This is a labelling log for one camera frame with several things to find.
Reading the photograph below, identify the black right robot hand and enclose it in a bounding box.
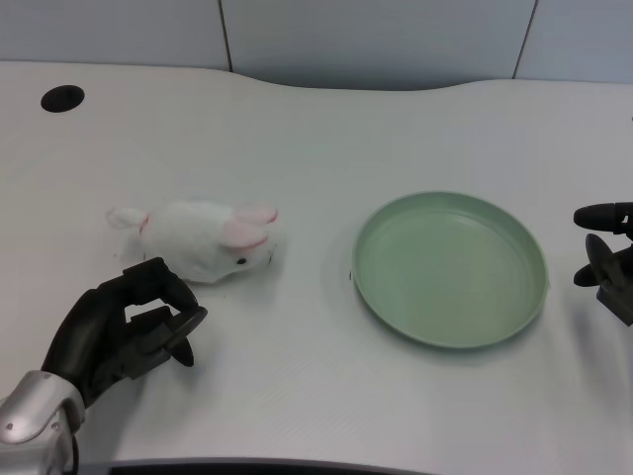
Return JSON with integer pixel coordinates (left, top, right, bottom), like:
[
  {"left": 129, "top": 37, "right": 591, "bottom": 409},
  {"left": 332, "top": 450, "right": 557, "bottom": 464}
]
[{"left": 573, "top": 201, "right": 633, "bottom": 327}]

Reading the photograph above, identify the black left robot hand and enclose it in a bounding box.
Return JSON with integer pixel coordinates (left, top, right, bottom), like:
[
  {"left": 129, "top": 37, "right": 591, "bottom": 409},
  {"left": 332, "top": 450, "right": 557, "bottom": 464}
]
[{"left": 41, "top": 256, "right": 209, "bottom": 411}]

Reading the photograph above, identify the white plush rabbit doll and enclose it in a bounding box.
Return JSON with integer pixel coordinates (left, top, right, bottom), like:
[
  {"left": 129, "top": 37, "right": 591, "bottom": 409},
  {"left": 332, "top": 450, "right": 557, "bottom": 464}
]
[{"left": 106, "top": 200, "right": 281, "bottom": 285}]

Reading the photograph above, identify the green round plate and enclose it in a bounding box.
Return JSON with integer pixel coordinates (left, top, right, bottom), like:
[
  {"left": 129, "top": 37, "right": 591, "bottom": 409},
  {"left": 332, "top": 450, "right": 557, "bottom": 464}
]
[{"left": 349, "top": 191, "right": 552, "bottom": 350}]

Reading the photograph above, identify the black round cable grommet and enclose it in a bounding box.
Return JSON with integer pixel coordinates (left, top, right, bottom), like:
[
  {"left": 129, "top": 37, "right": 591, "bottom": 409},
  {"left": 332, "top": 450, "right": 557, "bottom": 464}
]
[{"left": 40, "top": 84, "right": 86, "bottom": 114}]

